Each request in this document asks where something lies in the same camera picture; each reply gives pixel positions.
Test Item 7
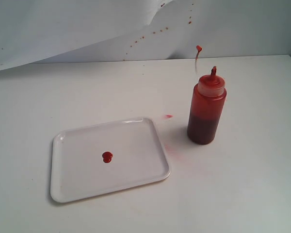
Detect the white rectangular plastic tray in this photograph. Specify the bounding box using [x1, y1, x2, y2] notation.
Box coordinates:
[50, 117, 171, 203]

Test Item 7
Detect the red ketchup blob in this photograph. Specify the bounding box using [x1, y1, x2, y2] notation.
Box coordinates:
[102, 151, 113, 163]

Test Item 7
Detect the red ketchup squeeze bottle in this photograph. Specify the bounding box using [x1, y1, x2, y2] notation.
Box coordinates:
[187, 66, 227, 145]

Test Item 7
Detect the white paper backdrop sheet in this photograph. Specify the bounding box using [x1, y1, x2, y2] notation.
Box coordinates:
[0, 0, 291, 70]

